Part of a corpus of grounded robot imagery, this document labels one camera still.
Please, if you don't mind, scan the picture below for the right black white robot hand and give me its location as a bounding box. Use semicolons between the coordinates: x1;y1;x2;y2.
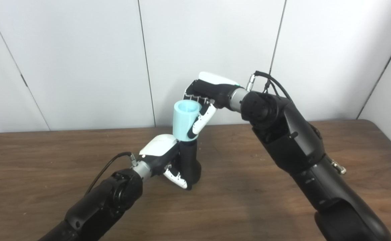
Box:
184;71;241;139

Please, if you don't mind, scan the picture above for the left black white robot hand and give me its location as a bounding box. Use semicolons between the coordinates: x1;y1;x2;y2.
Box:
138;134;189;190

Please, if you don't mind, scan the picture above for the light blue cylinder cup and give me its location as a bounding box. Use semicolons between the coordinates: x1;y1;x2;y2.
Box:
173;100;203;141

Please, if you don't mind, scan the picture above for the black flared nozzle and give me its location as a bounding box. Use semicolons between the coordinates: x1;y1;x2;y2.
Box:
179;139;202;190

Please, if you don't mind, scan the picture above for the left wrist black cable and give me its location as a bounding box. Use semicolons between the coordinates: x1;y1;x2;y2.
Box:
85;152;138;194

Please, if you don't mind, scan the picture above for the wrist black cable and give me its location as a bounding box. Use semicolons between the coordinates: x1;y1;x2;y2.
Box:
85;152;138;194
247;70;293;101

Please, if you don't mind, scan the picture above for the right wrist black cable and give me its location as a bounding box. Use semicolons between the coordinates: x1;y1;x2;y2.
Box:
247;70;293;101

